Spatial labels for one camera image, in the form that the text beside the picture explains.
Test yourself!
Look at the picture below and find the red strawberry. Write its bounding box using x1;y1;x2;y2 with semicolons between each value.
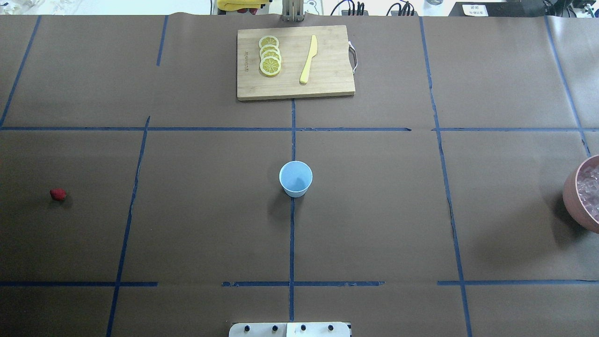
49;188;67;201

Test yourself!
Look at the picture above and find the yellow plastic knife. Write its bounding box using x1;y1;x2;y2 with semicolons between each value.
299;35;318;85

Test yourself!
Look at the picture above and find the aluminium frame post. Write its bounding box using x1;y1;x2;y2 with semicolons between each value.
282;0;305;22

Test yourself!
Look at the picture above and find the lemon slice farthest from logo end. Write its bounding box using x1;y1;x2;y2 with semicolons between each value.
258;36;279;49

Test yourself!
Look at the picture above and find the front lemon slice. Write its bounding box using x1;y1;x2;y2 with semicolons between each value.
259;57;282;77

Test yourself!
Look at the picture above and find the light blue plastic cup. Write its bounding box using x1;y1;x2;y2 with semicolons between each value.
278;161;313;198

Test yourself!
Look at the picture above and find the white camera post base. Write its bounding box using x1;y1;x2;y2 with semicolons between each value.
228;322;352;337

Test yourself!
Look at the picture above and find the pink bowl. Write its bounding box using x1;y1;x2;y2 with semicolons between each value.
562;155;599;234

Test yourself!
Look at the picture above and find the clear ice cubes pile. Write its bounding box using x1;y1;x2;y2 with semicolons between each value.
576;166;599;221

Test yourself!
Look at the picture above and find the bamboo cutting board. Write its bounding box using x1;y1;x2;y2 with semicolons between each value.
237;25;356;102

